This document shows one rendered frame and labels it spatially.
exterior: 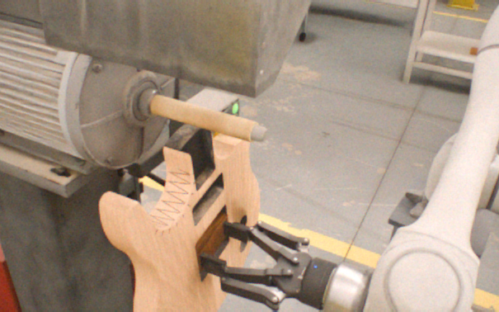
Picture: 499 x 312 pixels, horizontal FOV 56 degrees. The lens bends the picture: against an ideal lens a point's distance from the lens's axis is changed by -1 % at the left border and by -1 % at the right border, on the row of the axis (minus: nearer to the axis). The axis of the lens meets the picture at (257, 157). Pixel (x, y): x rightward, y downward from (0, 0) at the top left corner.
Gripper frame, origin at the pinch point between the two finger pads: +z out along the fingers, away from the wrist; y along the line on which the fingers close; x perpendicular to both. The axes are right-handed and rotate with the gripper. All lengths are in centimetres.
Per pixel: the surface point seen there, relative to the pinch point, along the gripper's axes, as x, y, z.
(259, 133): 19.8, 7.4, -5.0
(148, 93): 21.4, 7.6, 15.1
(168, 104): 20.5, 7.4, 11.1
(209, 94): 1.1, 37.7, 23.6
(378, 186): -134, 169, -1
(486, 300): -125, 107, -66
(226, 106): 1.5, 34.4, 17.0
